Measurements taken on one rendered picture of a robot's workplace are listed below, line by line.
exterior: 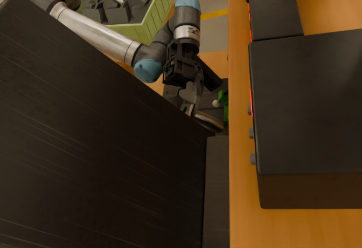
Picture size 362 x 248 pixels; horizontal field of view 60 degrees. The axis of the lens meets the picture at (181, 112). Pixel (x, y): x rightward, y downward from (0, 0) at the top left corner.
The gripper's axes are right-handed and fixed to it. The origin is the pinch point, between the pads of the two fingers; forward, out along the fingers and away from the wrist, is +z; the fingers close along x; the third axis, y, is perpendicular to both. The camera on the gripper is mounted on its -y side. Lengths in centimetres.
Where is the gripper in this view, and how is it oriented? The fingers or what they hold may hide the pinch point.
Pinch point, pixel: (191, 115)
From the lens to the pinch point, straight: 79.9
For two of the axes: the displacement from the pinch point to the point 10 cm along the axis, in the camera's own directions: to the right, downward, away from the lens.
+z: -0.3, 9.2, -3.9
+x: 5.0, -3.2, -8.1
